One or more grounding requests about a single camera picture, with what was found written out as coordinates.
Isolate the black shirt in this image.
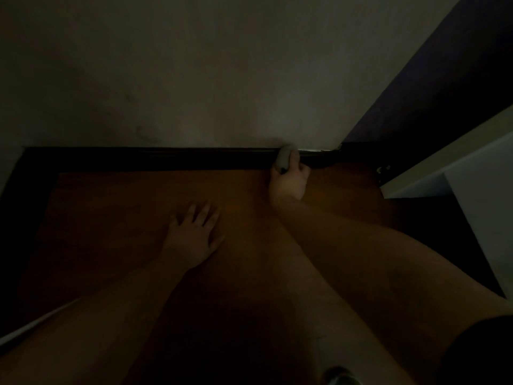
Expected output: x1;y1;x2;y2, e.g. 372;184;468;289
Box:
439;314;513;385

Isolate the person's right hand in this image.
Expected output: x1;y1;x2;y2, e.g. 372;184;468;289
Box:
268;150;312;205

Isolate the person's left forearm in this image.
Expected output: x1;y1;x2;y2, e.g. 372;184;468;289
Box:
0;252;189;385

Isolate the green white sneaker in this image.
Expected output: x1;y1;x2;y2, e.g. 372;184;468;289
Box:
322;366;361;385

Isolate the grey cleaning cloth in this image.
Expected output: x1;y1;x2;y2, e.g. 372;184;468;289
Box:
274;144;300;174

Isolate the person's left hand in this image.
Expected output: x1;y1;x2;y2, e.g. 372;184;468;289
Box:
160;201;226;271

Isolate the white cable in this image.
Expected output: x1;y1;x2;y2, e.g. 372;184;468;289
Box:
0;298;81;348

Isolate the person's right forearm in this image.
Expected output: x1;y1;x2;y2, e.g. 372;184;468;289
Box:
276;198;513;385

